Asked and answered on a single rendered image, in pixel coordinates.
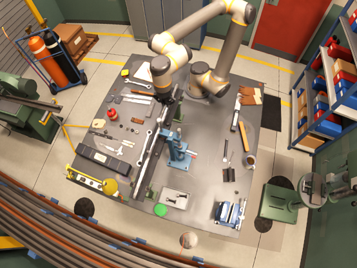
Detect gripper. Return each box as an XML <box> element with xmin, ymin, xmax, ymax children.
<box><xmin>153</xmin><ymin>90</ymin><xmax>177</xmax><ymax>106</ymax></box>

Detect grey fishplate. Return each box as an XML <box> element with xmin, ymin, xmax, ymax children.
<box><xmin>158</xmin><ymin>104</ymin><xmax>171</xmax><ymax>127</ymax></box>

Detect blue bar clamp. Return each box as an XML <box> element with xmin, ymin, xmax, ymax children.
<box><xmin>158</xmin><ymin>127</ymin><xmax>196</xmax><ymax>171</ymax></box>

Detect orange flat bar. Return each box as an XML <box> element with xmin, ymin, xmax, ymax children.
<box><xmin>238</xmin><ymin>120</ymin><xmax>251</xmax><ymax>153</ymax></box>

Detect yellow hard hat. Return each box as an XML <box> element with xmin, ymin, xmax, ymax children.
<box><xmin>101</xmin><ymin>178</ymin><xmax>121</xmax><ymax>198</ymax></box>

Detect steel ruler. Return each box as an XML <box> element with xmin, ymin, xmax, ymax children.
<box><xmin>120</xmin><ymin>93</ymin><xmax>153</xmax><ymax>106</ymax></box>

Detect small silver wrench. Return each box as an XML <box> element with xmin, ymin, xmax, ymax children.
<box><xmin>123</xmin><ymin>78</ymin><xmax>153</xmax><ymax>90</ymax></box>

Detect white paper sheet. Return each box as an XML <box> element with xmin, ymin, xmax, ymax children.
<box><xmin>132</xmin><ymin>61</ymin><xmax>153</xmax><ymax>84</ymax></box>

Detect large silver spanner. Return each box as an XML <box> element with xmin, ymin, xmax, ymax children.
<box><xmin>135</xmin><ymin>129</ymin><xmax>153</xmax><ymax>168</ymax></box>

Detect red oil can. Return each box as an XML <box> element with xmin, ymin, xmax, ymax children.
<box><xmin>106</xmin><ymin>106</ymin><xmax>119</xmax><ymax>122</ymax></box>

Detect black slim tool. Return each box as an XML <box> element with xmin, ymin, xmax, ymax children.
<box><xmin>88</xmin><ymin>129</ymin><xmax>119</xmax><ymax>141</ymax></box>

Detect silver pliers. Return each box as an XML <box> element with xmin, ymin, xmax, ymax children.
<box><xmin>99</xmin><ymin>142</ymin><xmax>124</xmax><ymax>157</ymax></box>

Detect grey spirit level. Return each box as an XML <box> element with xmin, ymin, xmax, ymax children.
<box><xmin>230</xmin><ymin>93</ymin><xmax>242</xmax><ymax>132</ymax></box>

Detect grey lockers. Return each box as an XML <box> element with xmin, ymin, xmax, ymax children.
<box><xmin>124</xmin><ymin>0</ymin><xmax>209</xmax><ymax>51</ymax></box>

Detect blue cylinder cart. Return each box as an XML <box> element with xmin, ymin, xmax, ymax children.
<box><xmin>14</xmin><ymin>34</ymin><xmax>89</xmax><ymax>96</ymax></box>

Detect long black case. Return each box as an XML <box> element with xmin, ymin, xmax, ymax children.
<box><xmin>75</xmin><ymin>142</ymin><xmax>133</xmax><ymax>177</ymax></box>

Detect wooden pallet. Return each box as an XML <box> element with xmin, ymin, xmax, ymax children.
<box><xmin>69</xmin><ymin>33</ymin><xmax>100</xmax><ymax>66</ymax></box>

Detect yellow stand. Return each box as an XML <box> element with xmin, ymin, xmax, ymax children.
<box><xmin>59</xmin><ymin>122</ymin><xmax>90</xmax><ymax>156</ymax></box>

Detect black block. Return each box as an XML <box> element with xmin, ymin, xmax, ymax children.
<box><xmin>222</xmin><ymin>167</ymin><xmax>236</xmax><ymax>183</ymax></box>

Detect grey parts tray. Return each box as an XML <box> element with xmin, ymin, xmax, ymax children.
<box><xmin>157</xmin><ymin>186</ymin><xmax>192</xmax><ymax>211</ymax></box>

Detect white coffee mug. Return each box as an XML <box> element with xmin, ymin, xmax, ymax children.
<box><xmin>242</xmin><ymin>154</ymin><xmax>257</xmax><ymax>171</ymax></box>

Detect black floor mat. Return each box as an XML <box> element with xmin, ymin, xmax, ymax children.
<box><xmin>260</xmin><ymin>93</ymin><xmax>282</xmax><ymax>133</ymax></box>

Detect black gas cylinder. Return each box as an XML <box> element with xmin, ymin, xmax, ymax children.
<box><xmin>41</xmin><ymin>18</ymin><xmax>82</xmax><ymax>84</ymax></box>

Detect green round disc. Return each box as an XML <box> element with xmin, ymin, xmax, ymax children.
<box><xmin>153</xmin><ymin>203</ymin><xmax>168</xmax><ymax>217</ymax></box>

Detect brown cardboard box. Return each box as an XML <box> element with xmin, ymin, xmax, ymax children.
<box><xmin>52</xmin><ymin>23</ymin><xmax>89</xmax><ymax>54</ymax></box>

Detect yellow framed grey gauge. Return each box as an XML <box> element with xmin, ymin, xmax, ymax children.
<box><xmin>65</xmin><ymin>164</ymin><xmax>108</xmax><ymax>192</ymax></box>

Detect orange gas cylinder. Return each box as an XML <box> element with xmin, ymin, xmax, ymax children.
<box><xmin>25</xmin><ymin>24</ymin><xmax>70</xmax><ymax>89</ymax></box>

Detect blue bench vise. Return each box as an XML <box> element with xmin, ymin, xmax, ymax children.
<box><xmin>214</xmin><ymin>198</ymin><xmax>249</xmax><ymax>231</ymax></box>

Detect dark round floor pad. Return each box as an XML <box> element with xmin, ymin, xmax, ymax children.
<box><xmin>267</xmin><ymin>175</ymin><xmax>295</xmax><ymax>190</ymax></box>
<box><xmin>254</xmin><ymin>216</ymin><xmax>273</xmax><ymax>234</ymax></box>
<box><xmin>73</xmin><ymin>197</ymin><xmax>95</xmax><ymax>218</ymax></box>

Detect green saw machine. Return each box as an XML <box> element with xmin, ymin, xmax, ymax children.
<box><xmin>0</xmin><ymin>71</ymin><xmax>64</xmax><ymax>145</ymax></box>

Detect red door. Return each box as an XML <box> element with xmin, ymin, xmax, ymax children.
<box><xmin>250</xmin><ymin>0</ymin><xmax>334</xmax><ymax>63</ymax></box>

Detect blue shelf unit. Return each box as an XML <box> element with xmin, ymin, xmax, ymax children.
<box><xmin>287</xmin><ymin>0</ymin><xmax>357</xmax><ymax>157</ymax></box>

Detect yellow crane beam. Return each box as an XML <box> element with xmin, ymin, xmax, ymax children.
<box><xmin>23</xmin><ymin>0</ymin><xmax>48</xmax><ymax>28</ymax></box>

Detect blue box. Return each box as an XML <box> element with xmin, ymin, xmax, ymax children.
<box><xmin>334</xmin><ymin>79</ymin><xmax>356</xmax><ymax>95</ymax></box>
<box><xmin>314</xmin><ymin>119</ymin><xmax>343</xmax><ymax>138</ymax></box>
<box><xmin>311</xmin><ymin>75</ymin><xmax>328</xmax><ymax>91</ymax></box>

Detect stack of long rails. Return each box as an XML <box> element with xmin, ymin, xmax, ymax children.
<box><xmin>0</xmin><ymin>169</ymin><xmax>221</xmax><ymax>268</ymax></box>

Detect red box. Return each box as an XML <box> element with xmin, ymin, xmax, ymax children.
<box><xmin>347</xmin><ymin>9</ymin><xmax>357</xmax><ymax>33</ymax></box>
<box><xmin>333</xmin><ymin>70</ymin><xmax>357</xmax><ymax>86</ymax></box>
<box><xmin>327</xmin><ymin>41</ymin><xmax>354</xmax><ymax>63</ymax></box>

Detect green rail support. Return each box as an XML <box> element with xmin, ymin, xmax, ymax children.
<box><xmin>144</xmin><ymin>182</ymin><xmax>159</xmax><ymax>203</ymax></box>
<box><xmin>172</xmin><ymin>100</ymin><xmax>186</xmax><ymax>124</ymax></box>

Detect orange handled screwdriver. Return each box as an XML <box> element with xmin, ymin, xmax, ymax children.
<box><xmin>130</xmin><ymin>88</ymin><xmax>155</xmax><ymax>97</ymax></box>

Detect grey metal bracket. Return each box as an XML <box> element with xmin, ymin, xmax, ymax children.
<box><xmin>105</xmin><ymin>93</ymin><xmax>122</xmax><ymax>105</ymax></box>

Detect long grey guide rail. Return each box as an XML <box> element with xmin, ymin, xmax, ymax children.
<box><xmin>130</xmin><ymin>83</ymin><xmax>185</xmax><ymax>202</ymax></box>

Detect grey ball with orange cable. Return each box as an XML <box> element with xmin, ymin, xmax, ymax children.
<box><xmin>176</xmin><ymin>231</ymin><xmax>198</xmax><ymax>259</ymax></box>

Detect green pedestal grinder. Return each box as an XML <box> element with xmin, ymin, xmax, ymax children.
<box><xmin>257</xmin><ymin>153</ymin><xmax>357</xmax><ymax>225</ymax></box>

